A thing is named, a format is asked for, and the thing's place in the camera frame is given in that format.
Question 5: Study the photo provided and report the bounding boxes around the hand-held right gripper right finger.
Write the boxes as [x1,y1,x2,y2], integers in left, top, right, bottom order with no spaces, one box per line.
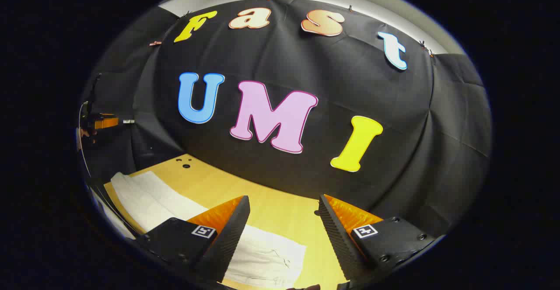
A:
[318,194,437,290]

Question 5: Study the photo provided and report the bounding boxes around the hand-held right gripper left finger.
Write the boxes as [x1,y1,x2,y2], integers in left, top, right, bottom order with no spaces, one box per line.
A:
[136,195,251,284]

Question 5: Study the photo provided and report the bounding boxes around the white jeans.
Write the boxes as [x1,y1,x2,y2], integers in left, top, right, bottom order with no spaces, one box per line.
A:
[109,171,307,289]

